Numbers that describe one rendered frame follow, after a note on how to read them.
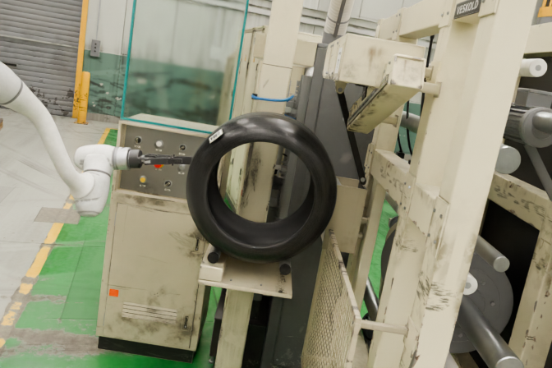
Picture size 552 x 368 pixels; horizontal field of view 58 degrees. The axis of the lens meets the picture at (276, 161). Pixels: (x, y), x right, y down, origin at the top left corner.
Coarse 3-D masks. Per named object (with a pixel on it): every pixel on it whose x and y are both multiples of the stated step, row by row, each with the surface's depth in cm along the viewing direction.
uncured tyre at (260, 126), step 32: (224, 128) 182; (256, 128) 178; (288, 128) 180; (192, 160) 185; (320, 160) 181; (192, 192) 183; (320, 192) 182; (224, 224) 211; (256, 224) 213; (288, 224) 213; (320, 224) 185; (256, 256) 187; (288, 256) 189
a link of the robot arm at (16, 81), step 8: (0, 64) 145; (0, 72) 144; (8, 72) 147; (0, 80) 144; (8, 80) 146; (16, 80) 150; (0, 88) 145; (8, 88) 147; (16, 88) 150; (0, 96) 147; (8, 96) 148
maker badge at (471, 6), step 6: (468, 0) 139; (474, 0) 134; (480, 0) 130; (456, 6) 148; (462, 6) 143; (468, 6) 138; (474, 6) 134; (480, 6) 130; (456, 12) 147; (462, 12) 142; (468, 12) 137; (474, 12) 133; (456, 18) 147
